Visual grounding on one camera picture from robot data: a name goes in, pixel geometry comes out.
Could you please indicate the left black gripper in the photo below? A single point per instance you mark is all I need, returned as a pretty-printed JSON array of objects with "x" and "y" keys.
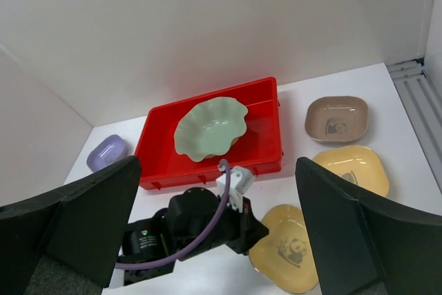
[{"x": 188, "y": 214}]

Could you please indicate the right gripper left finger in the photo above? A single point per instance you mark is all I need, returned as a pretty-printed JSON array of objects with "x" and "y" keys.
[{"x": 66, "y": 241}]

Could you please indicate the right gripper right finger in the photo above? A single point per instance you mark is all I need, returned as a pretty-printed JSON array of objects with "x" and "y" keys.
[{"x": 363, "y": 243}]

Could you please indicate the yellow square plate front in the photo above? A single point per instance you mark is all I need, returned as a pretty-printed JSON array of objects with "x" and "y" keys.
[{"x": 284, "y": 256}]

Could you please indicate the yellow square plate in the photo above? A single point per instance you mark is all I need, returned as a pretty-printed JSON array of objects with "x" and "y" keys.
[
  {"x": 284, "y": 256},
  {"x": 356, "y": 164}
]

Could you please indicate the large green scalloped bowl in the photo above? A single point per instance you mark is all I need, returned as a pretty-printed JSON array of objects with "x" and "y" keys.
[{"x": 210, "y": 128}]

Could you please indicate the purple square plate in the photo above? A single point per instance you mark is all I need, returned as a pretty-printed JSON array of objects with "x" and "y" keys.
[{"x": 109, "y": 151}]

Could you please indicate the brown square plate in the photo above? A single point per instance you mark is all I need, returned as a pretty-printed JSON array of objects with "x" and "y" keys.
[{"x": 337, "y": 119}]

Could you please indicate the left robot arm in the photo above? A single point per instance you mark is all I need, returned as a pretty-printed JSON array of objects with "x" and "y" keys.
[{"x": 142, "y": 242}]

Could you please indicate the red plastic bin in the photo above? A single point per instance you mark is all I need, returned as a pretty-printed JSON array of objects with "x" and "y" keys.
[{"x": 259, "y": 149}]

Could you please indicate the aluminium side rail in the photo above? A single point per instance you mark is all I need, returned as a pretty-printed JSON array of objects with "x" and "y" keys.
[{"x": 423, "y": 107}]

